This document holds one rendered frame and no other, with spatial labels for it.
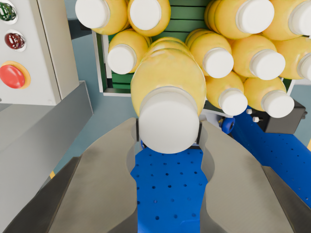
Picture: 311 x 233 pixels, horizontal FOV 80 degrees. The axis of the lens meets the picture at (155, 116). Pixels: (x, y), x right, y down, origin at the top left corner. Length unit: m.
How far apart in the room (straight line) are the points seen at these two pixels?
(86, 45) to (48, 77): 1.17
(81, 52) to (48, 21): 1.17
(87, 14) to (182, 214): 0.34
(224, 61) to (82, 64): 1.33
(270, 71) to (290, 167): 0.70
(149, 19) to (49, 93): 0.19
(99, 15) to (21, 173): 0.84
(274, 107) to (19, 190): 0.97
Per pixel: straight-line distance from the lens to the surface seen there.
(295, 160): 1.01
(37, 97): 0.36
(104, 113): 1.64
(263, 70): 0.31
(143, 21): 0.27
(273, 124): 0.49
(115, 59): 0.29
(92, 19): 0.29
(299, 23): 0.32
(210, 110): 0.49
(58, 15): 0.38
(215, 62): 0.29
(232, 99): 0.31
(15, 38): 0.33
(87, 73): 1.54
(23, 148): 1.02
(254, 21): 0.29
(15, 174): 1.00
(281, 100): 0.35
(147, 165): 0.43
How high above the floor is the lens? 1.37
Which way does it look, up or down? 60 degrees down
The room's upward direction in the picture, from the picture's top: 174 degrees counter-clockwise
